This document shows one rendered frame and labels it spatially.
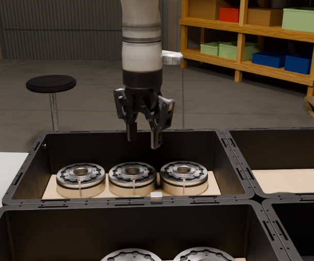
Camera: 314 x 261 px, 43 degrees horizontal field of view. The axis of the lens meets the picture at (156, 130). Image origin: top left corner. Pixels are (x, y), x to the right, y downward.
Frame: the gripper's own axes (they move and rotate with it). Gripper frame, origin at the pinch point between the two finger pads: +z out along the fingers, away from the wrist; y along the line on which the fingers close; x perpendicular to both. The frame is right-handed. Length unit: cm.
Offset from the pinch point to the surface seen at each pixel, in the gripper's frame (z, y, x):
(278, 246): 2.0, 33.9, -13.3
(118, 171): 8.8, -5.7, -1.7
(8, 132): 95, -242, 107
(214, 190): 12.1, 11.8, 8.7
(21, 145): 95, -210, 99
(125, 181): 9.1, -1.8, -3.8
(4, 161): 25, -60, 2
